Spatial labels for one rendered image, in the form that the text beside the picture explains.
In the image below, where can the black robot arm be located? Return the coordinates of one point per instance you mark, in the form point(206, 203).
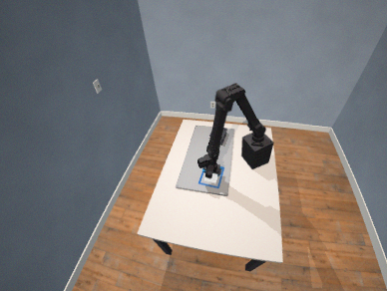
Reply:
point(224, 99)

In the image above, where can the white well plate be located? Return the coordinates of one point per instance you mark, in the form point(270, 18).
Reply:
point(213, 179)

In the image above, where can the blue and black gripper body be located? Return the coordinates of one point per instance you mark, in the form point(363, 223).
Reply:
point(218, 170)

